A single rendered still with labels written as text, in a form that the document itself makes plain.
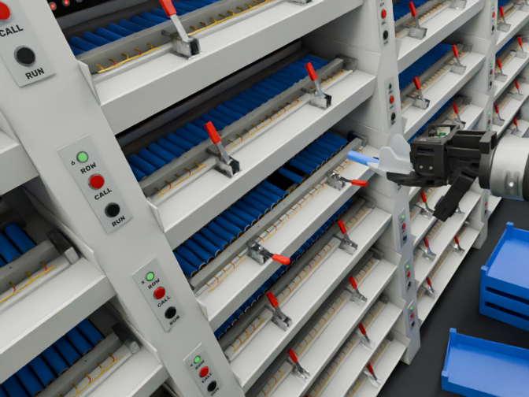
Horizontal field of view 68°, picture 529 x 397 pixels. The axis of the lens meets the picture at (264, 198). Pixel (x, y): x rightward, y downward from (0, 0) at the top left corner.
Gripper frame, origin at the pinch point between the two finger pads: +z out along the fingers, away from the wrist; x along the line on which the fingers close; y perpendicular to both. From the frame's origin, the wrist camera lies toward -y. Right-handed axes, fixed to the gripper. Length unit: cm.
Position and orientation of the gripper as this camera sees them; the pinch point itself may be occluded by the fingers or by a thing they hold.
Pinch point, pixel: (377, 165)
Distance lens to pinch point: 77.8
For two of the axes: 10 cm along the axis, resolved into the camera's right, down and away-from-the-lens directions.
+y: -2.8, -8.3, -4.9
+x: -6.4, 5.4, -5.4
